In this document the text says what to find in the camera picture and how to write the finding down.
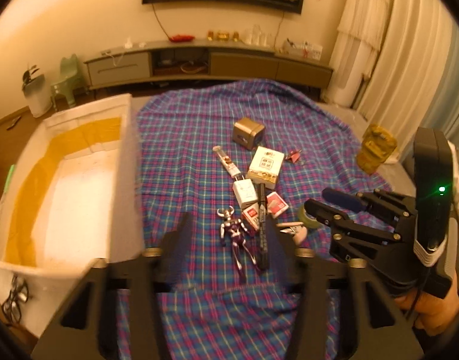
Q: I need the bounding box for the person's right hand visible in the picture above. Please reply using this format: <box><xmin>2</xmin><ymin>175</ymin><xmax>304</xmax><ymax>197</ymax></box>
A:
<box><xmin>396</xmin><ymin>273</ymin><xmax>459</xmax><ymax>337</ymax></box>

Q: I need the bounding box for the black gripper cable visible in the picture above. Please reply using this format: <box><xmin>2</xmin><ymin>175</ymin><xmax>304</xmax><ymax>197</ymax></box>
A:
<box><xmin>402</xmin><ymin>266</ymin><xmax>430</xmax><ymax>327</ymax></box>

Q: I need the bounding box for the black marker pen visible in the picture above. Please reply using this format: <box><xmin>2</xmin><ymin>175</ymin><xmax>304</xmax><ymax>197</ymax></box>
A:
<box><xmin>255</xmin><ymin>183</ymin><xmax>271</xmax><ymax>271</ymax></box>

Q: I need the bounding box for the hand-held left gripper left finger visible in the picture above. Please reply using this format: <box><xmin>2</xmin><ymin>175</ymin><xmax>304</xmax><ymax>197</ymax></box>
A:
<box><xmin>31</xmin><ymin>213</ymin><xmax>194</xmax><ymax>360</ymax></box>

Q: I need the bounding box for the green tape roll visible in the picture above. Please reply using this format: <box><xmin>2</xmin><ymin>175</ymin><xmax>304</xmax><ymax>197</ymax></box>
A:
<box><xmin>299</xmin><ymin>205</ymin><xmax>324</xmax><ymax>230</ymax></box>

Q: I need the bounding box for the red card pack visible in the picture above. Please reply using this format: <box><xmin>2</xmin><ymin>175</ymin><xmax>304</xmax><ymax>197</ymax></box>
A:
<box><xmin>241</xmin><ymin>202</ymin><xmax>261</xmax><ymax>231</ymax></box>
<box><xmin>265</xmin><ymin>191</ymin><xmax>290</xmax><ymax>216</ymax></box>

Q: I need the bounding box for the small white box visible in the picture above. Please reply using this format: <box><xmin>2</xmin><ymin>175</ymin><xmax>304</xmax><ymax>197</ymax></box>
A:
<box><xmin>232</xmin><ymin>179</ymin><xmax>258</xmax><ymax>209</ymax></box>

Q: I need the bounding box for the cream curtain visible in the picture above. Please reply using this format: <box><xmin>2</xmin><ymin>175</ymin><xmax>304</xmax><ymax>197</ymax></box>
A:
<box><xmin>355</xmin><ymin>0</ymin><xmax>459</xmax><ymax>166</ymax></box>

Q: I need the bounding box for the blue pink plaid cloth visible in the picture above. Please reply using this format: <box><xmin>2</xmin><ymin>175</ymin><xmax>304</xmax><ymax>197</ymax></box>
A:
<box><xmin>115</xmin><ymin>79</ymin><xmax>403</xmax><ymax>360</ymax></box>

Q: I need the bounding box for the white printed carton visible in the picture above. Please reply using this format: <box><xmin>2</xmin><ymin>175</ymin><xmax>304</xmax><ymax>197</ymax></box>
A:
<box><xmin>246</xmin><ymin>148</ymin><xmax>284</xmax><ymax>190</ymax></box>

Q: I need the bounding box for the white cardboard box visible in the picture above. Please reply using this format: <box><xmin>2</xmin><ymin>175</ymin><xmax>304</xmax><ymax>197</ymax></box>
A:
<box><xmin>0</xmin><ymin>94</ymin><xmax>146</xmax><ymax>282</ymax></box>

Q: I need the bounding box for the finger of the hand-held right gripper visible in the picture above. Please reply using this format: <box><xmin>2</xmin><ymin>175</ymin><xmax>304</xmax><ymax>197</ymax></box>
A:
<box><xmin>322</xmin><ymin>187</ymin><xmax>418</xmax><ymax>229</ymax></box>
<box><xmin>304</xmin><ymin>198</ymin><xmax>403</xmax><ymax>242</ymax></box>

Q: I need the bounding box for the green child chair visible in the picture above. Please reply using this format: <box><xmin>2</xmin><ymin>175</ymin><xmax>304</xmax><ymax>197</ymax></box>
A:
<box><xmin>49</xmin><ymin>54</ymin><xmax>84</xmax><ymax>109</ymax></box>

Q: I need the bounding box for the clear glass cup set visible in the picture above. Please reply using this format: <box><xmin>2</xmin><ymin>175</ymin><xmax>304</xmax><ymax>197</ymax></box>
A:
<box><xmin>244</xmin><ymin>24</ymin><xmax>275</xmax><ymax>46</ymax></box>

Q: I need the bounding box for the white covered floor air conditioner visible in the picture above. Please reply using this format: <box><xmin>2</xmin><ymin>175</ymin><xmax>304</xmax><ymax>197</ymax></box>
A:
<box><xmin>324</xmin><ymin>0</ymin><xmax>391</xmax><ymax>107</ymax></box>

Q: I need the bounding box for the clear printed tube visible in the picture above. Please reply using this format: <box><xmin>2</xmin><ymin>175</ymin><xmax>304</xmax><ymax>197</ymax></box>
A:
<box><xmin>213</xmin><ymin>146</ymin><xmax>245</xmax><ymax>181</ymax></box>

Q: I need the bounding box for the white trash bin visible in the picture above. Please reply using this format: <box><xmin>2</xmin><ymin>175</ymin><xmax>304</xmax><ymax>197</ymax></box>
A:
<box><xmin>21</xmin><ymin>64</ymin><xmax>52</xmax><ymax>119</ymax></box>

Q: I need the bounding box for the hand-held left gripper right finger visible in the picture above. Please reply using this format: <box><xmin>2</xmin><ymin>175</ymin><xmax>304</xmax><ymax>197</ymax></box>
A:
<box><xmin>265</xmin><ymin>225</ymin><xmax>425</xmax><ymax>360</ymax></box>

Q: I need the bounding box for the black wire tangle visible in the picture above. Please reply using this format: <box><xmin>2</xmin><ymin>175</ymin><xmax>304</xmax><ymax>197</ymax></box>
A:
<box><xmin>1</xmin><ymin>275</ymin><xmax>29</xmax><ymax>325</ymax></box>

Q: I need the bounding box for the purple silver action figure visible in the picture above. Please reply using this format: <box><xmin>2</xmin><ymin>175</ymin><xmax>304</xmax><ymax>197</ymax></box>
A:
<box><xmin>216</xmin><ymin>206</ymin><xmax>266</xmax><ymax>274</ymax></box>

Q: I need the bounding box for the long grey TV cabinet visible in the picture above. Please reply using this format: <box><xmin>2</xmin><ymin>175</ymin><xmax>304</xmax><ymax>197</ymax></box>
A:
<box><xmin>83</xmin><ymin>39</ymin><xmax>334</xmax><ymax>92</ymax></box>

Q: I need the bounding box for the metallic tin box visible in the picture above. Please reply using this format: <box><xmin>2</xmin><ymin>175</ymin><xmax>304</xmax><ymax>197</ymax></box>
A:
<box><xmin>232</xmin><ymin>117</ymin><xmax>266</xmax><ymax>147</ymax></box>

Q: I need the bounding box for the white box of oddments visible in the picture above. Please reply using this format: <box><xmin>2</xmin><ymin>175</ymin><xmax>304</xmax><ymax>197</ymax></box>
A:
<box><xmin>282</xmin><ymin>38</ymin><xmax>324</xmax><ymax>61</ymax></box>

